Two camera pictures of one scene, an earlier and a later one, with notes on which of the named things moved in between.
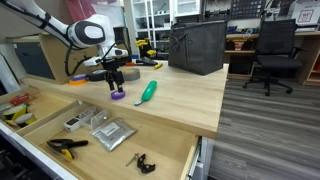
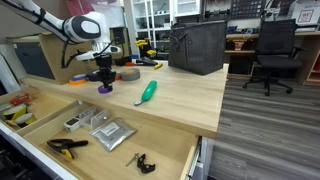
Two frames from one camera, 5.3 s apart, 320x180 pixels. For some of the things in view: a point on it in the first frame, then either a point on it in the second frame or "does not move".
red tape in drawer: (20, 99) does not move
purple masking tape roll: (118, 95) → (104, 90)
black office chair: (277, 52) does not move
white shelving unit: (153, 18) does not move
